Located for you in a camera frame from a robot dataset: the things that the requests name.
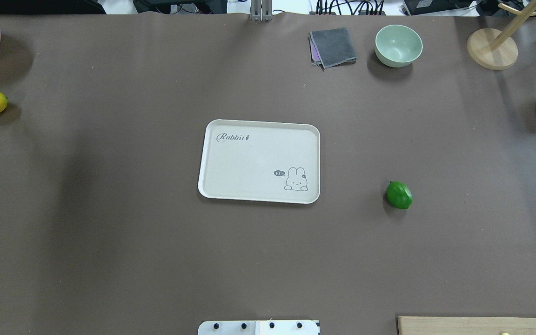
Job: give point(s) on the cream rabbit tray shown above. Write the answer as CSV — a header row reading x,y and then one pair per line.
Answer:
x,y
261,161

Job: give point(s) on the grey folded cloth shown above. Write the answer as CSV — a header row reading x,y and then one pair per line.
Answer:
x,y
330,48

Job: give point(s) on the green bowl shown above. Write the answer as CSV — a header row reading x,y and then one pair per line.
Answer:
x,y
397,45

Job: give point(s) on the green lime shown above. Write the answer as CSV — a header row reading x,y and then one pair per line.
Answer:
x,y
399,195

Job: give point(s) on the wooden cutting board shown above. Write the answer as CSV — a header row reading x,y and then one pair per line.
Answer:
x,y
443,325

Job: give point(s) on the wooden mug tree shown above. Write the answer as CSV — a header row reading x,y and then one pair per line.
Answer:
x,y
495,49

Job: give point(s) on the aluminium frame post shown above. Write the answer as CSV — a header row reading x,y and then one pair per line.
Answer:
x,y
261,10

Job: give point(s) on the white pole base plate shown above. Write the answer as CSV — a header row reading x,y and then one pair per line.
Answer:
x,y
260,327

